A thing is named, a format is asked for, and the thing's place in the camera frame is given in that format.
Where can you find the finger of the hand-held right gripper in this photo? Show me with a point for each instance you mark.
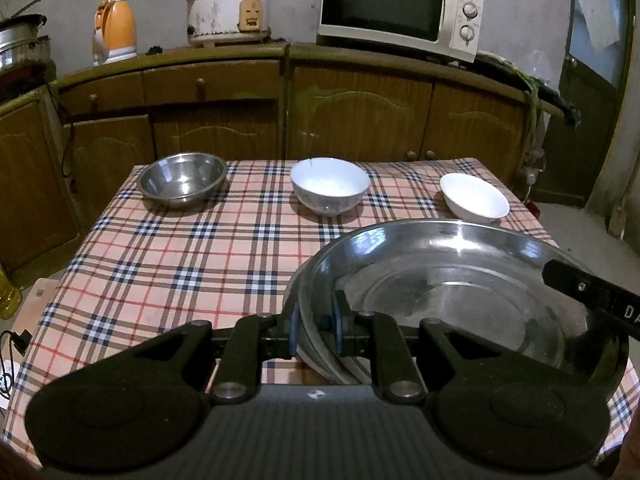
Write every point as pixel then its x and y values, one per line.
pixel 570 282

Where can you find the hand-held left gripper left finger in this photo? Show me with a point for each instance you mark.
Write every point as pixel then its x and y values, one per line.
pixel 295 327

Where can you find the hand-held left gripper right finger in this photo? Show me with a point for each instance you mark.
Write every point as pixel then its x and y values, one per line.
pixel 339 325

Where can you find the shallow white bowl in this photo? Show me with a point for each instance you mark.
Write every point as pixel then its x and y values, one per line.
pixel 472 197

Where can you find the deep white ceramic bowl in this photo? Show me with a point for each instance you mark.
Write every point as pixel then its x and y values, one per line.
pixel 330 185

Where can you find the steel bowl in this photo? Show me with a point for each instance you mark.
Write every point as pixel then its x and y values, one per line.
pixel 180 180

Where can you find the checked tablecloth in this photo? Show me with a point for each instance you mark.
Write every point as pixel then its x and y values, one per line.
pixel 200 260

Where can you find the green door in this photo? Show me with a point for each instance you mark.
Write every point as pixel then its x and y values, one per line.
pixel 580 110

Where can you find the green leek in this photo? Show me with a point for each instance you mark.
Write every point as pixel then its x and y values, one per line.
pixel 530 105

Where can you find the wooden cabinet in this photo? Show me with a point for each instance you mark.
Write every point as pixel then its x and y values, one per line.
pixel 350 105

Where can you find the cooking oil bottle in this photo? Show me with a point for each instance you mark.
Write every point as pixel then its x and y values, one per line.
pixel 7 295

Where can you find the small black object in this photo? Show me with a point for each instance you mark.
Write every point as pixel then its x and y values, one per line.
pixel 153 50

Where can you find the white microwave oven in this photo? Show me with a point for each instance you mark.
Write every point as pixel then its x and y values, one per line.
pixel 380 5

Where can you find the white rice cooker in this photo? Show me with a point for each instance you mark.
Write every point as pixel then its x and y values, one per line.
pixel 215 10

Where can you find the orange electric kettle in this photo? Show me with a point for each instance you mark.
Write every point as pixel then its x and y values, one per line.
pixel 117 25

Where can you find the steel steamer pot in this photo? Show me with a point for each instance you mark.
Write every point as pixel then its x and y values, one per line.
pixel 20 40

